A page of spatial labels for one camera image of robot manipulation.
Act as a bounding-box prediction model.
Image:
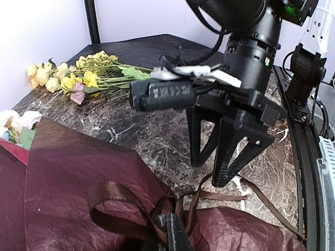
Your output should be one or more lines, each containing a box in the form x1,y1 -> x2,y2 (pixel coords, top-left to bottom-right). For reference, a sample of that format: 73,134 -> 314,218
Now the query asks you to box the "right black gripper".
186,15 -> 287,188

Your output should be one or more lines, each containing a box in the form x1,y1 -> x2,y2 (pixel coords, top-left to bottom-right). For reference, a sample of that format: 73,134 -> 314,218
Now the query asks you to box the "black front table rail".
273,66 -> 325,250

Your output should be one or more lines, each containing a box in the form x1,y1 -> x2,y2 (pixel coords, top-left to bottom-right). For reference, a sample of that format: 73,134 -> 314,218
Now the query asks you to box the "right black frame post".
84,0 -> 101,44

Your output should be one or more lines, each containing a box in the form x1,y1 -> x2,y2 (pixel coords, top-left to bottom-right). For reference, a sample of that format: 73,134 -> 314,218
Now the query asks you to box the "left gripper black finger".
142,213 -> 194,251

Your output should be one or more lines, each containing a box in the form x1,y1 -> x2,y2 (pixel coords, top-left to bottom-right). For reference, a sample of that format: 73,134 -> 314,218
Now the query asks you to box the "black string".
87,172 -> 304,244

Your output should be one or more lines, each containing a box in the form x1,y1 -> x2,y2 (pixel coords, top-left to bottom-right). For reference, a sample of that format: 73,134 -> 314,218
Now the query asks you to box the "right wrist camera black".
129,47 -> 243,113

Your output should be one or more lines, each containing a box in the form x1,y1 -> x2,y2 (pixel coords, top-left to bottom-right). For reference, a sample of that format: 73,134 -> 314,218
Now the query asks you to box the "red wrapping paper sheet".
1,118 -> 305,250

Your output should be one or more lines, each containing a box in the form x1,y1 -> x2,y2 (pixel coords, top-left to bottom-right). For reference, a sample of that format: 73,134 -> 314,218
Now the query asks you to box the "yellow fake flower bunch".
27,50 -> 152,105

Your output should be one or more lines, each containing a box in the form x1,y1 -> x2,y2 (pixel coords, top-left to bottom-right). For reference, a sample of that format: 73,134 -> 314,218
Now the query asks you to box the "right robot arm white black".
186,1 -> 317,187

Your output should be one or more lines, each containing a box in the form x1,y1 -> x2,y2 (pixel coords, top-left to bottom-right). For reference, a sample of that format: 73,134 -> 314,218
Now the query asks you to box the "pink fake rose bunch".
1,110 -> 42,151

